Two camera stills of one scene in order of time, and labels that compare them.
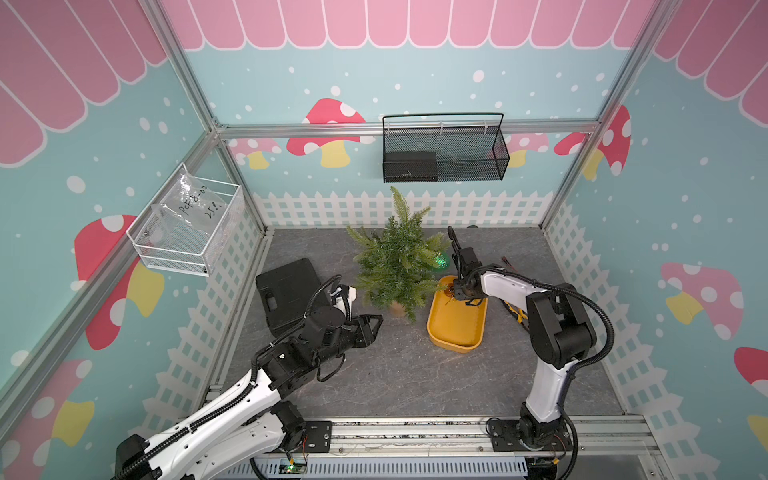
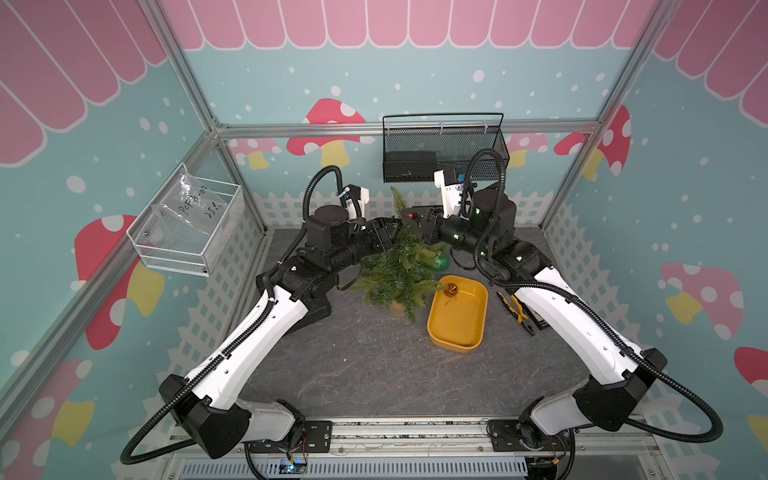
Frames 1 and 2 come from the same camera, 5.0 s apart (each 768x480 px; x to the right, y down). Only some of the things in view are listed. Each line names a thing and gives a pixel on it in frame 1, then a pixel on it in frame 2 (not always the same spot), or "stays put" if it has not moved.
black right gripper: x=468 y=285 -> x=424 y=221
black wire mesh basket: x=444 y=154 stays put
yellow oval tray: x=453 y=325 stays put
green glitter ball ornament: x=442 y=261 stays put
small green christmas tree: x=395 y=266 stays put
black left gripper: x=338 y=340 -> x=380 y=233
